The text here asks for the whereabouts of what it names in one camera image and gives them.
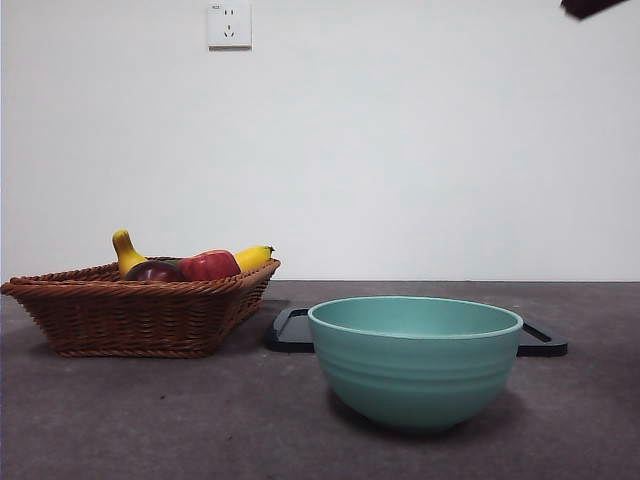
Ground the red apple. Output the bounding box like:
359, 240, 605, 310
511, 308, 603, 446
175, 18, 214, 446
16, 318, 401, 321
178, 249, 243, 281

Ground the brown wicker basket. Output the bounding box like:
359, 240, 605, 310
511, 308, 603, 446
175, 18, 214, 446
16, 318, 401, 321
0, 256, 282, 359

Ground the yellow banana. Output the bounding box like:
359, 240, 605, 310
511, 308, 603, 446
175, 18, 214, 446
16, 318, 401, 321
111, 229, 278, 275

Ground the teal bowl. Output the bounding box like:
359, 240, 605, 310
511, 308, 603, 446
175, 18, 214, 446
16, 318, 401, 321
306, 296, 524, 434

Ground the white wall socket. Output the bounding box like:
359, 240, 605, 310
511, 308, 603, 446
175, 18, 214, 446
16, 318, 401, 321
207, 1, 253, 50

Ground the black rectangular tray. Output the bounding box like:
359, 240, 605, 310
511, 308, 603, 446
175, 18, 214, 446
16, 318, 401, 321
263, 306, 570, 358

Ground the dark purple plum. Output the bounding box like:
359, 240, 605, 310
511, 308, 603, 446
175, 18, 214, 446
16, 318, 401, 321
123, 258, 186, 283

